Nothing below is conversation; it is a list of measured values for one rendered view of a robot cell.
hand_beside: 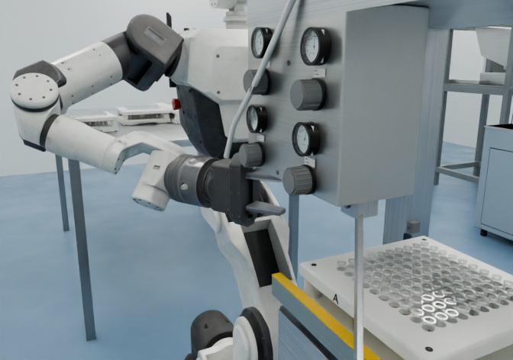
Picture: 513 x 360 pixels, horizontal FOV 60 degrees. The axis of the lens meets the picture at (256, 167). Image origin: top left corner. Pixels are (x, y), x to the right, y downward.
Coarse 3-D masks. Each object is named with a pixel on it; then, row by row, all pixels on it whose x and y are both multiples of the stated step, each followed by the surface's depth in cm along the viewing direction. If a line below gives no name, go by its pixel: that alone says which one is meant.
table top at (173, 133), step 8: (112, 112) 288; (120, 128) 219; (128, 128) 219; (136, 128) 219; (144, 128) 219; (152, 128) 219; (160, 128) 219; (168, 128) 219; (176, 128) 219; (112, 136) 196; (120, 136) 196; (160, 136) 196; (168, 136) 196; (176, 136) 196; (184, 136) 196; (184, 144) 190
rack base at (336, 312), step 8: (320, 304) 62; (328, 304) 62; (336, 304) 62; (328, 312) 60; (336, 312) 60; (344, 312) 60; (344, 320) 58; (352, 320) 58; (352, 328) 56; (368, 336) 55; (368, 344) 53; (376, 344) 53; (384, 344) 53; (512, 344) 53; (376, 352) 52; (384, 352) 52; (392, 352) 52; (496, 352) 52; (504, 352) 52; (512, 352) 52
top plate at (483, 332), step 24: (408, 240) 72; (432, 240) 72; (312, 264) 64; (336, 264) 64; (480, 264) 64; (336, 288) 57; (384, 312) 52; (480, 312) 52; (504, 312) 52; (384, 336) 49; (408, 336) 47; (432, 336) 47; (456, 336) 47; (480, 336) 47; (504, 336) 48
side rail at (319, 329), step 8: (272, 280) 68; (272, 288) 69; (280, 288) 66; (280, 296) 66; (288, 296) 64; (288, 304) 64; (296, 304) 62; (296, 312) 62; (304, 312) 60; (304, 320) 60; (312, 320) 58; (320, 320) 57; (312, 328) 58; (320, 328) 57; (328, 328) 55; (320, 336) 57; (328, 336) 55; (336, 336) 54; (328, 344) 55; (336, 344) 54; (344, 344) 52; (336, 352) 54; (344, 352) 52; (352, 352) 51
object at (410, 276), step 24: (384, 264) 62; (408, 264) 62; (432, 264) 62; (456, 264) 62; (408, 288) 55; (432, 288) 55; (456, 288) 56; (480, 288) 56; (504, 288) 55; (432, 312) 50
